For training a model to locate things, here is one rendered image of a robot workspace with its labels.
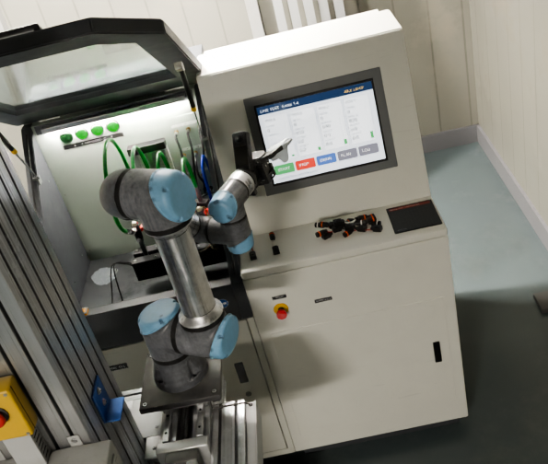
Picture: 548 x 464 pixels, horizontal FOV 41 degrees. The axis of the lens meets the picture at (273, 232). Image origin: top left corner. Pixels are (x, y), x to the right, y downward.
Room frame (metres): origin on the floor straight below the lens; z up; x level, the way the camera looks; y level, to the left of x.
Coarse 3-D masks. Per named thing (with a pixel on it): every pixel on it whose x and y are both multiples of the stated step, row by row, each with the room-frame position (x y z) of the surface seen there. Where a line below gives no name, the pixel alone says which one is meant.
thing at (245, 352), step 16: (240, 320) 2.01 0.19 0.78; (240, 336) 2.01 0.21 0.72; (112, 352) 2.04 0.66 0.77; (128, 352) 2.04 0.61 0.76; (144, 352) 2.03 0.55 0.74; (240, 352) 2.01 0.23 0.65; (256, 352) 2.01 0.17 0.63; (112, 368) 2.04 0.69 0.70; (128, 368) 2.04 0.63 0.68; (144, 368) 2.04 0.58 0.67; (224, 368) 2.02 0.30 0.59; (240, 368) 2.01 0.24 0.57; (256, 368) 2.01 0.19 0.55; (128, 384) 2.04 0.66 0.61; (240, 384) 2.01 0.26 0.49; (256, 384) 2.01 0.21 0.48; (256, 400) 2.01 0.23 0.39; (272, 400) 2.01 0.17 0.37; (272, 416) 2.01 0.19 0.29; (272, 432) 2.01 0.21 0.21; (272, 448) 2.01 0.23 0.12
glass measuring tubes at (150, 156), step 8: (136, 144) 2.56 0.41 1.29; (144, 144) 2.54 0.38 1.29; (152, 144) 2.52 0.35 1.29; (160, 144) 2.52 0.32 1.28; (128, 152) 2.53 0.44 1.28; (136, 152) 2.53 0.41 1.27; (144, 152) 2.52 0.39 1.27; (152, 152) 2.53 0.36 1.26; (168, 152) 2.55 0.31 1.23; (136, 160) 2.53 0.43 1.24; (152, 160) 2.55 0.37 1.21; (160, 160) 2.55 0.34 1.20; (168, 160) 2.53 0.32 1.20
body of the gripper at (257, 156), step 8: (256, 152) 1.87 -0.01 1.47; (264, 152) 1.85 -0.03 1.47; (256, 160) 1.82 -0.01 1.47; (264, 160) 1.83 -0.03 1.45; (240, 168) 1.78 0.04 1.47; (256, 168) 1.82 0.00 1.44; (264, 168) 1.82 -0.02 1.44; (272, 168) 1.85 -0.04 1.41; (256, 176) 1.81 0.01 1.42; (264, 176) 1.81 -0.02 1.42; (256, 184) 1.77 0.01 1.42; (256, 192) 1.77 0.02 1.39
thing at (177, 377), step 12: (180, 360) 1.48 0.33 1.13; (192, 360) 1.50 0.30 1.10; (204, 360) 1.53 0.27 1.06; (156, 372) 1.50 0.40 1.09; (168, 372) 1.48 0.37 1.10; (180, 372) 1.47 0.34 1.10; (192, 372) 1.49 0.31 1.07; (204, 372) 1.50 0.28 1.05; (168, 384) 1.47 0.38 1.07; (180, 384) 1.46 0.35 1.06; (192, 384) 1.47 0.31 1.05
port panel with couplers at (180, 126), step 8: (192, 112) 2.54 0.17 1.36; (168, 120) 2.55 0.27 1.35; (176, 120) 2.55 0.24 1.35; (184, 120) 2.55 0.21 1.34; (192, 120) 2.54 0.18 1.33; (176, 128) 2.55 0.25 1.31; (184, 128) 2.55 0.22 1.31; (192, 128) 2.54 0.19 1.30; (184, 136) 2.55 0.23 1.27; (192, 136) 2.54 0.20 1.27; (176, 144) 2.55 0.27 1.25; (184, 144) 2.55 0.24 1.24; (192, 144) 2.55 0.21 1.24; (200, 144) 2.54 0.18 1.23; (184, 152) 2.55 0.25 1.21; (200, 152) 2.54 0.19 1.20; (200, 160) 2.54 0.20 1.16; (200, 168) 2.54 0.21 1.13; (200, 176) 2.55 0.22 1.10; (208, 176) 2.54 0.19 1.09; (200, 184) 2.55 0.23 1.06
